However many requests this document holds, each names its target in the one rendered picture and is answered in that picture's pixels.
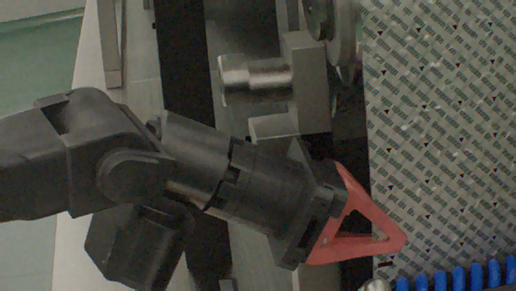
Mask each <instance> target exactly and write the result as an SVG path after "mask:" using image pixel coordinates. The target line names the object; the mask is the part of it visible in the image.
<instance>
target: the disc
mask: <svg viewBox="0 0 516 291"><path fill-rule="evenodd" d="M348 7H349V11H350V37H351V48H350V54H349V58H348V61H349V62H348V63H347V64H346V65H341V66H336V67H335V68H336V70H337V73H338V74H339V76H340V78H341V80H342V82H343V83H345V85H346V86H347V87H355V86H356V84H357V83H358V81H359V78H360V76H361V66H362V58H363V46H362V20H361V13H360V2H359V0H348Z"/></svg>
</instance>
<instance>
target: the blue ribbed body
mask: <svg viewBox="0 0 516 291"><path fill-rule="evenodd" d="M504 267H505V270H503V271H501V268H500V263H499V261H498V260H496V259H491V260H490V261H489V262H488V264H487V271H488V273H487V274H484V272H483V268H482V265H481V264H480V263H478V262H476V263H473V264H472V266H471V270H470V277H468V278H465V271H464V269H463V267H461V266H456V267H455V268H454V269H453V270H452V281H448V282H447V275H446V273H445V272H443V271H442V270H438V271H437V272H436V273H435V275H434V280H433V281H434V285H428V278H427V277H426V275H425V274H419V275H418V276H416V280H415V283H416V288H415V289H411V290H410V286H409V283H408V280H407V279H405V278H403V277H402V278H399V279H398V280H397V281H396V285H395V286H396V291H479V290H484V289H489V288H494V287H499V286H502V285H508V284H513V283H516V257H515V256H512V255H511V256H508V257H507V258H506V259H505V262H504Z"/></svg>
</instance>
